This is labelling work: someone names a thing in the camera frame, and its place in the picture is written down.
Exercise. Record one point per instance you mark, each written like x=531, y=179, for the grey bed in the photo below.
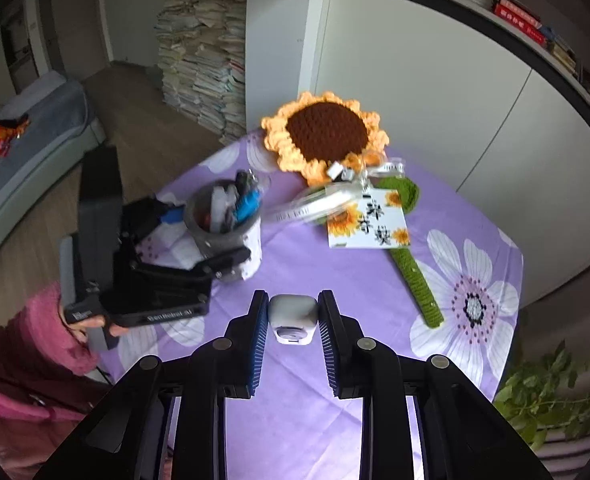
x=63, y=126

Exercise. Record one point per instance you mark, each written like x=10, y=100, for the grey felt pen holder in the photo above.
x=247, y=234

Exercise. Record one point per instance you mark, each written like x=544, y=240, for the stack of papers on floor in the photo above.
x=201, y=55

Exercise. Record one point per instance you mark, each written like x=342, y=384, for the purple floral tablecloth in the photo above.
x=294, y=427

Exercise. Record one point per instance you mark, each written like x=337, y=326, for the black marker pen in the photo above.
x=243, y=183

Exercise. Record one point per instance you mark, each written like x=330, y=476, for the green potted plant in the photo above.
x=530, y=398

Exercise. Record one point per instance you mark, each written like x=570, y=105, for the red books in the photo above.
x=520, y=19

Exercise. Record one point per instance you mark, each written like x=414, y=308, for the white correction tape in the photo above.
x=293, y=319

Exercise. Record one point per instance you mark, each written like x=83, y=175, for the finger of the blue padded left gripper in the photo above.
x=149, y=213
x=208, y=269

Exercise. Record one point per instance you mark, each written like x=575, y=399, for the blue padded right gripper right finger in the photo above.
x=462, y=435

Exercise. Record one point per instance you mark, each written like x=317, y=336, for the sunflower gift card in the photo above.
x=374, y=221

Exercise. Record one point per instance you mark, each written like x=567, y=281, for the crochet sunflower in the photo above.
x=313, y=132

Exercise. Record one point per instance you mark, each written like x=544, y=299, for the person's left hand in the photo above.
x=81, y=329

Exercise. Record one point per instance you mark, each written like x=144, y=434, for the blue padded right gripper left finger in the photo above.
x=168, y=413

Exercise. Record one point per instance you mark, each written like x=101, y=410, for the transparent ribbon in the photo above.
x=347, y=185

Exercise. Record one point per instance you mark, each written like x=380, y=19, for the blue pen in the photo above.
x=247, y=206

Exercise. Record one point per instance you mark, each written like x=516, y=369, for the pink sleeve forearm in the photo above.
x=45, y=387

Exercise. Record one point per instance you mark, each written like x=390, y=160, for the white bookshelf cabinet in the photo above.
x=458, y=93

